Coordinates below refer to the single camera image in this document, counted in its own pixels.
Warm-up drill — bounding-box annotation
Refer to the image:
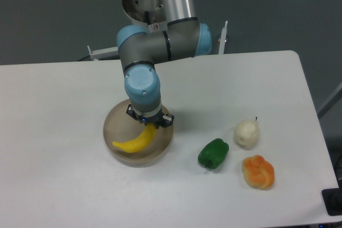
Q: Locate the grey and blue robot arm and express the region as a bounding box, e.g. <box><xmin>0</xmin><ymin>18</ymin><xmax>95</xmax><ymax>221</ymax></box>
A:
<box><xmin>116</xmin><ymin>0</ymin><xmax>212</xmax><ymax>128</ymax></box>

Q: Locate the green toy bell pepper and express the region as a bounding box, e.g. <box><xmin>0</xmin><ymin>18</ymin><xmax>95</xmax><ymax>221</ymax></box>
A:
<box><xmin>197</xmin><ymin>138</ymin><xmax>229</xmax><ymax>170</ymax></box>

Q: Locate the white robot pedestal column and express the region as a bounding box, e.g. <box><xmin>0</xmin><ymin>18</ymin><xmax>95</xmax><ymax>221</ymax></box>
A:
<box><xmin>122</xmin><ymin>0</ymin><xmax>167</xmax><ymax>33</ymax></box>

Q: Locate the white metal bracket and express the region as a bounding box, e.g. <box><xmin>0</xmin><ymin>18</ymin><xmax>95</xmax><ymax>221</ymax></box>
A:
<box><xmin>87</xmin><ymin>45</ymin><xmax>120</xmax><ymax>60</ymax></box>
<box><xmin>218</xmin><ymin>20</ymin><xmax>228</xmax><ymax>54</ymax></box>

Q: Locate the white metal bracket right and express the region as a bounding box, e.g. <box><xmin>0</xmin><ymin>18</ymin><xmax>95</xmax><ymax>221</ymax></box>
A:
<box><xmin>218</xmin><ymin>20</ymin><xmax>228</xmax><ymax>54</ymax></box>

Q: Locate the yellow toy banana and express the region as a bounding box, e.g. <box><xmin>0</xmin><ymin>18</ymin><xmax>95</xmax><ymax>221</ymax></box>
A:
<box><xmin>112</xmin><ymin>124</ymin><xmax>157</xmax><ymax>153</ymax></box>

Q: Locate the orange toy bread roll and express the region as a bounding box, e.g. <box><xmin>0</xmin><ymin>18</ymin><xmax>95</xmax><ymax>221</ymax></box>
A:
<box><xmin>242</xmin><ymin>155</ymin><xmax>275</xmax><ymax>190</ymax></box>

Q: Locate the black device at table edge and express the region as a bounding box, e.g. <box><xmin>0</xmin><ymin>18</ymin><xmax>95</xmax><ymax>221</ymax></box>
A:
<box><xmin>322</xmin><ymin>188</ymin><xmax>341</xmax><ymax>216</ymax></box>

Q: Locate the beige round plate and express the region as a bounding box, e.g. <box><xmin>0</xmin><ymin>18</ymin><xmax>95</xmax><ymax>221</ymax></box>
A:
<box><xmin>103</xmin><ymin>99</ymin><xmax>174</xmax><ymax>167</ymax></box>

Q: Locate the white toy garlic bulb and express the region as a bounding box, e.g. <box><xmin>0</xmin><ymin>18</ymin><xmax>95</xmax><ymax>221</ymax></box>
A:
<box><xmin>234</xmin><ymin>119</ymin><xmax>260</xmax><ymax>150</ymax></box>

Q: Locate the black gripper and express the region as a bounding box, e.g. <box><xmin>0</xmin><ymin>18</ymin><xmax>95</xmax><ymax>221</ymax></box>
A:
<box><xmin>126</xmin><ymin>104</ymin><xmax>174</xmax><ymax>129</ymax></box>

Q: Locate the white metal bracket left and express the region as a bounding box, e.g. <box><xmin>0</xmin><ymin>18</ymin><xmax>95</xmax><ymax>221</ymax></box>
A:
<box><xmin>87</xmin><ymin>45</ymin><xmax>120</xmax><ymax>60</ymax></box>

